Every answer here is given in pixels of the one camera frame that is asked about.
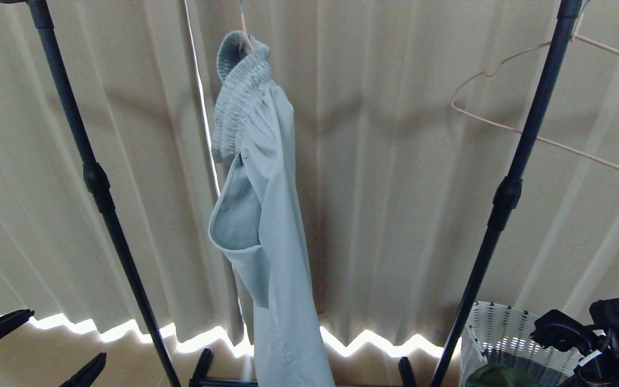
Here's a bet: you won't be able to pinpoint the black clothes rack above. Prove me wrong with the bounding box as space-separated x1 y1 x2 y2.
0 0 585 387

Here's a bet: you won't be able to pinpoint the pale grey shorts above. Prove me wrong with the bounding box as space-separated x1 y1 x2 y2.
207 31 337 387

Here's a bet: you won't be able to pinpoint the beige curtain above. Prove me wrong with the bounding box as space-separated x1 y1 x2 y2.
0 0 619 360

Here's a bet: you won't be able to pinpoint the green garment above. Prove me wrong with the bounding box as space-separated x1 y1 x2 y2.
464 363 545 387

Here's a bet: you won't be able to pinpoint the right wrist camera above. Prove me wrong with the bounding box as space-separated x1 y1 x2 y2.
530 309 601 356

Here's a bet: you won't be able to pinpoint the pink clothes hanger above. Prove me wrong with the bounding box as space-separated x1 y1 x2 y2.
237 0 257 53
450 11 619 186

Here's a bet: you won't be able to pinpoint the white laundry basket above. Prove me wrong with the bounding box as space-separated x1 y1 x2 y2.
458 301 585 387

